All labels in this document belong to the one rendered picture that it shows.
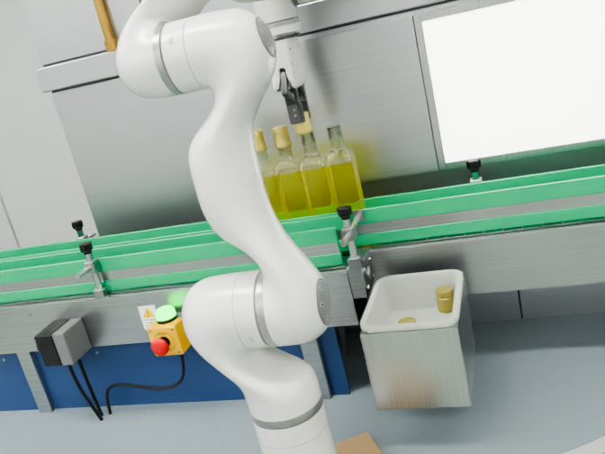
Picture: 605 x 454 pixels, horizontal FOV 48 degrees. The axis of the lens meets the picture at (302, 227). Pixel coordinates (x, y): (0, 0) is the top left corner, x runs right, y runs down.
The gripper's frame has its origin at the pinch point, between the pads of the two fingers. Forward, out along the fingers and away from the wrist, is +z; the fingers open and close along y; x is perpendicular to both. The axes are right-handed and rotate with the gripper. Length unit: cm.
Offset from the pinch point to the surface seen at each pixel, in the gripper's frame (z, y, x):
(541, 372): 61, 7, 41
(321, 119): 4.6, -13.7, 0.6
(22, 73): -22, -312, -304
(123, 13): -28, -17, -42
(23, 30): -51, -312, -291
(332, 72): -5.2, -13.7, 5.3
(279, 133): 3.8, 0.1, -5.3
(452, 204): 23.7, 2.5, 28.1
